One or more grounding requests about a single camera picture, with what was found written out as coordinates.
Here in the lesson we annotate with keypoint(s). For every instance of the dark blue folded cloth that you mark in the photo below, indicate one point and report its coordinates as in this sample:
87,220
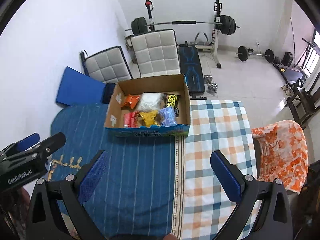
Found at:
107,92

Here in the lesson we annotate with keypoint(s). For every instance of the orange snack bag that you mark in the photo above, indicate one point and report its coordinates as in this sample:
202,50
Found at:
131,101

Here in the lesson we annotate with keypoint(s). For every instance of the blue striped bed cover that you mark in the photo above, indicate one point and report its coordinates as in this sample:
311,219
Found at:
138,192

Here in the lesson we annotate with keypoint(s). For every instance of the grey quilted cushion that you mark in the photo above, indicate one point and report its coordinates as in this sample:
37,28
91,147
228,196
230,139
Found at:
156,53
107,66

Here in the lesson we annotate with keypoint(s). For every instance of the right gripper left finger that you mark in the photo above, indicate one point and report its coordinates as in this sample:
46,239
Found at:
89,176

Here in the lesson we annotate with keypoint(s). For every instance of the dark wooden stool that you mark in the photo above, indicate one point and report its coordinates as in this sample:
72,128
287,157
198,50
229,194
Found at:
304,98

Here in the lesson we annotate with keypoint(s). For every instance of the black blue workout bench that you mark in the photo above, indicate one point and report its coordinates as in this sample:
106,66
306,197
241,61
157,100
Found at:
190,66

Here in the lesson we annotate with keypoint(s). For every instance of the orange white floral blanket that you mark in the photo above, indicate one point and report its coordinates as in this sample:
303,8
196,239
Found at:
284,154

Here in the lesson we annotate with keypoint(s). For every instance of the floor barbell black plates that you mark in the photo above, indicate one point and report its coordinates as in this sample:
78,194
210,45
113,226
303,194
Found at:
244,53

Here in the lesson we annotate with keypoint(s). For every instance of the yellow snack bag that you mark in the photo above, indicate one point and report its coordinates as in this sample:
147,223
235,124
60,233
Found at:
149,119

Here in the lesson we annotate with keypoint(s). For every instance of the right grey quilted cushion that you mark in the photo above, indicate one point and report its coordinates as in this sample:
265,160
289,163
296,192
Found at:
156,53

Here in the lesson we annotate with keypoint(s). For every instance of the light blue tissue pack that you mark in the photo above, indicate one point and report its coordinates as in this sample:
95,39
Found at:
167,116

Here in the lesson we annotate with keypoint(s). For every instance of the open cardboard box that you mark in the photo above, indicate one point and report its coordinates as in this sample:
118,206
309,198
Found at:
169,84

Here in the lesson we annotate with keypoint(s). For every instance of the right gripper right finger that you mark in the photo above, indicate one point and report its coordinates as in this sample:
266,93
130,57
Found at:
229,176

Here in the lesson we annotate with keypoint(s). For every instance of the rack barbell black plates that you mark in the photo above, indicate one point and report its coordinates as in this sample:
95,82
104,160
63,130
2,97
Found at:
226,25

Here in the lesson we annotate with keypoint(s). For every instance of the black treadmill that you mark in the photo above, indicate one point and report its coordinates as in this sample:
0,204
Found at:
290,75

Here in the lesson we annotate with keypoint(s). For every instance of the white squat rack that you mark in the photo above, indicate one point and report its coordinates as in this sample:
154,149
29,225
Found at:
212,46

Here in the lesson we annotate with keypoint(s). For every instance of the white soft plastic pack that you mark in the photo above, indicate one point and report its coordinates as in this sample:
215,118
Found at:
149,102

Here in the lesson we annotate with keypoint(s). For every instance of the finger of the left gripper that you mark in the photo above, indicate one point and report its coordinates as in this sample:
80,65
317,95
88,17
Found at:
28,142
49,146

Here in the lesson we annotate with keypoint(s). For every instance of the blue foam mat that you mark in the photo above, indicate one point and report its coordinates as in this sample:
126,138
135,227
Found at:
77,88

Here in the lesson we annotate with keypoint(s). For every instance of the person's left hand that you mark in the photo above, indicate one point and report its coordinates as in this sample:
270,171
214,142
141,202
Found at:
17,203

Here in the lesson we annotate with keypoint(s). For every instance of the plaid checkered blanket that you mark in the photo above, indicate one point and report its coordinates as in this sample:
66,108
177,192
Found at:
219,136

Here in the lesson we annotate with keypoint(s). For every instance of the chrome dumbbell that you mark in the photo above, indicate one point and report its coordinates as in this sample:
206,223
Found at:
211,85

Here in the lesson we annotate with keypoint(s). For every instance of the left grey quilted cushion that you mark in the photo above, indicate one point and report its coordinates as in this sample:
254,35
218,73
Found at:
107,66

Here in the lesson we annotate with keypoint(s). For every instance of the red floral snack bag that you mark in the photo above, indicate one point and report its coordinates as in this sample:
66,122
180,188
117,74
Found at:
131,120

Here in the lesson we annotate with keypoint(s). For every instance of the black shoe shine wipes pack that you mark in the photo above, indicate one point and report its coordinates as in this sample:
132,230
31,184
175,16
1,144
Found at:
171,100

